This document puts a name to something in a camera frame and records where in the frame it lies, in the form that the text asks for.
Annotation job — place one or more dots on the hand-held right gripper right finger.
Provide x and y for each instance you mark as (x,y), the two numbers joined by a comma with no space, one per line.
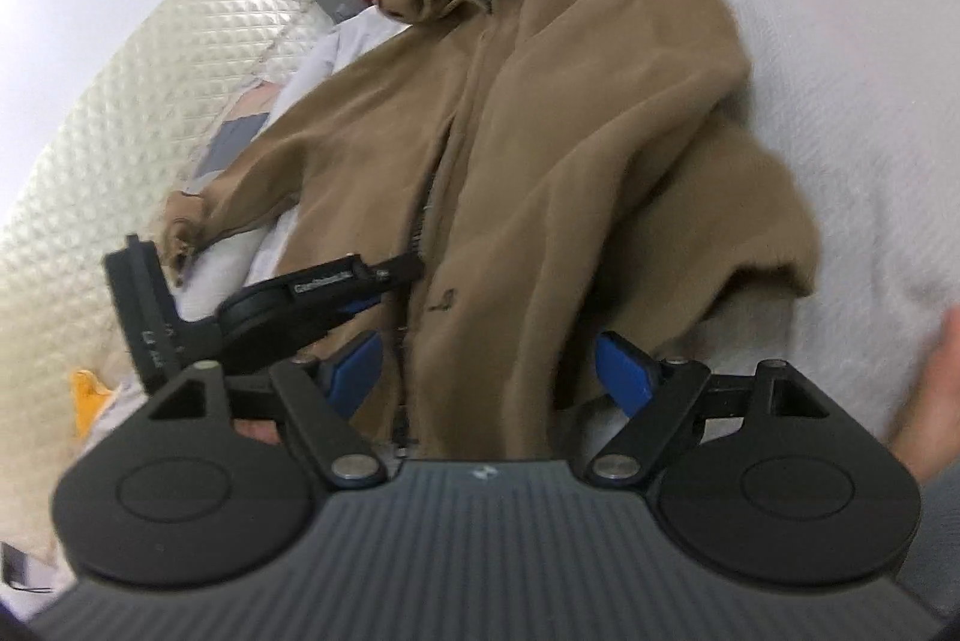
(622,378)

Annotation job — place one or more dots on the cream quilted headboard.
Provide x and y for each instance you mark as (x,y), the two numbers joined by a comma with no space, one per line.
(112,123)

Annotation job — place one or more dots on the yellow cloth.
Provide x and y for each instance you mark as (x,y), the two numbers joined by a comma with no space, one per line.
(90,393)

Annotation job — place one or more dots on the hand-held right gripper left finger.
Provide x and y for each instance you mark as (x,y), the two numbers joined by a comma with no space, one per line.
(352,378)

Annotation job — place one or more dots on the brown hoodie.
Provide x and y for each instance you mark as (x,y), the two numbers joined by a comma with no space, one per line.
(562,161)

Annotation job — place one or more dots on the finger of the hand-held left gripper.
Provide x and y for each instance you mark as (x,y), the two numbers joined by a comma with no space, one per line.
(397,270)

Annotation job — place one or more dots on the person's leg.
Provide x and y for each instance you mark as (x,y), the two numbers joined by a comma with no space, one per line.
(937,401)

